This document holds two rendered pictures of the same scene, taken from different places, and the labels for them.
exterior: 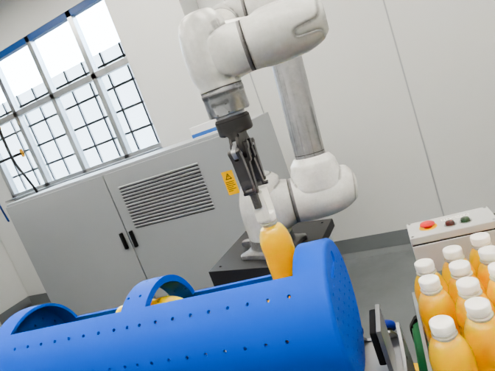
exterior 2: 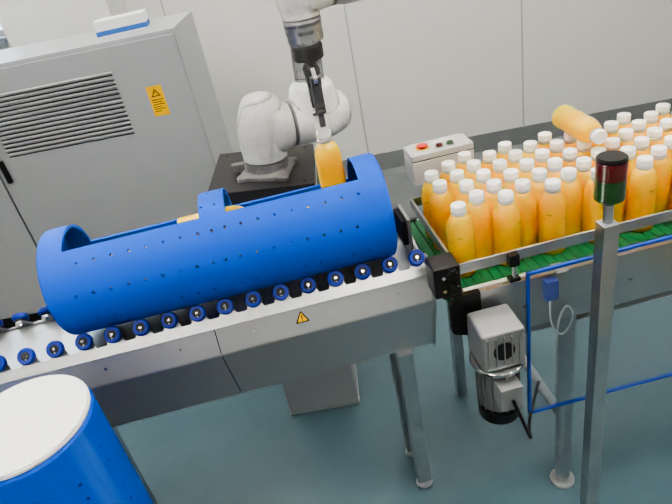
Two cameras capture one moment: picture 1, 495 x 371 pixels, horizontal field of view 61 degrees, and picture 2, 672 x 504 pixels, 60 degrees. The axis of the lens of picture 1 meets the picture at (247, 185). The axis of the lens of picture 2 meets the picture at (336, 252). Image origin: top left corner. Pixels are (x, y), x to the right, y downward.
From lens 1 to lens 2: 78 cm
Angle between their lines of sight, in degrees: 30
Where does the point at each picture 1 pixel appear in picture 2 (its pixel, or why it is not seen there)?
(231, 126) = (312, 54)
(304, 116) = not seen: hidden behind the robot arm
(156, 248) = (43, 184)
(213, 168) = (135, 80)
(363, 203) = not seen: hidden behind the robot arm
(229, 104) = (314, 34)
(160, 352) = (248, 246)
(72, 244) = not seen: outside the picture
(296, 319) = (365, 209)
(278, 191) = (282, 113)
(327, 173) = (329, 98)
